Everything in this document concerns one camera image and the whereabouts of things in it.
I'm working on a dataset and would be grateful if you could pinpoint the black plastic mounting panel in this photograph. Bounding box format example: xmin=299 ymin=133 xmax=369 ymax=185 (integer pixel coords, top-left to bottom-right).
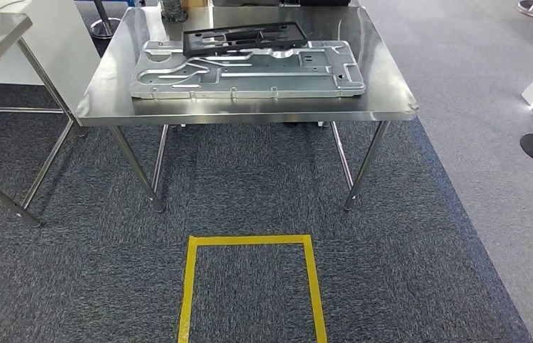
xmin=181 ymin=21 xmax=309 ymax=58

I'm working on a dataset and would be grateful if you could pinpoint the stainless steel workbench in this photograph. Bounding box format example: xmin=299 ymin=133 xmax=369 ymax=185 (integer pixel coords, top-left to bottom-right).
xmin=74 ymin=4 xmax=420 ymax=214

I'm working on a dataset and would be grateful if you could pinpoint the stamped grey metal plate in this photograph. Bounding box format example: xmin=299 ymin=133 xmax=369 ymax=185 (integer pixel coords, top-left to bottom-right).
xmin=129 ymin=39 xmax=367 ymax=101

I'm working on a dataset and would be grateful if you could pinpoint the white cabinet box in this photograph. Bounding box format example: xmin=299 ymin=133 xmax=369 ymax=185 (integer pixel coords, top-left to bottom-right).
xmin=0 ymin=0 xmax=102 ymax=116

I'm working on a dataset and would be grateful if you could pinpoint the grey ribbed duct hose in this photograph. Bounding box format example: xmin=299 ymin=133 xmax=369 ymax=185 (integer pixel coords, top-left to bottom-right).
xmin=159 ymin=0 xmax=190 ymax=24

